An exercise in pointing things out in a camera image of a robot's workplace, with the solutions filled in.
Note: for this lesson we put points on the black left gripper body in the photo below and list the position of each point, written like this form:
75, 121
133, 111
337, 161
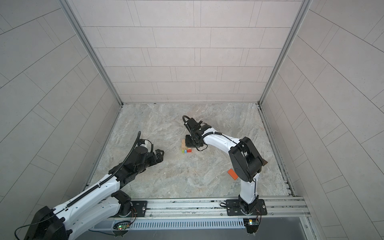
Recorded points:
148, 161

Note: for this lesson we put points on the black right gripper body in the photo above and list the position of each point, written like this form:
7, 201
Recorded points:
191, 141

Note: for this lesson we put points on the orange wood block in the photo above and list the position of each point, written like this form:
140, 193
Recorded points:
233, 175

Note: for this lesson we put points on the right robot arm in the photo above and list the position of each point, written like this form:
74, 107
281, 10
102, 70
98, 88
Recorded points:
246, 160

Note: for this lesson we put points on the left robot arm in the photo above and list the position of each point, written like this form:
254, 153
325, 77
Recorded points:
102, 200

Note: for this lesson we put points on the left controller board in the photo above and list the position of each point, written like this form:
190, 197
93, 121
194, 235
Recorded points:
122, 226

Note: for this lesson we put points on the controller board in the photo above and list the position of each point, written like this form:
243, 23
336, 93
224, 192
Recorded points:
251, 225
122, 226

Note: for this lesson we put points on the right controller board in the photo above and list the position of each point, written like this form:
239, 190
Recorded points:
251, 225

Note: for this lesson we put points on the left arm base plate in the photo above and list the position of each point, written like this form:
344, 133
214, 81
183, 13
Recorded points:
135, 209

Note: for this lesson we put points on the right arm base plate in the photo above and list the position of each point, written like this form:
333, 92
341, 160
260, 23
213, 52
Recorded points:
238, 207

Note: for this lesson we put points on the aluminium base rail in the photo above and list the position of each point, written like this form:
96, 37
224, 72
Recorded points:
204, 208

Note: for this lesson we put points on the aluminium right corner post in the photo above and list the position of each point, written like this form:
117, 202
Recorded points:
290, 38

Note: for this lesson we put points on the aluminium corner post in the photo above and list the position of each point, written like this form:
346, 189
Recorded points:
290, 38
88, 47

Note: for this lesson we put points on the aluminium left corner post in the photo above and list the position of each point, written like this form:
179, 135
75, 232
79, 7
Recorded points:
88, 47

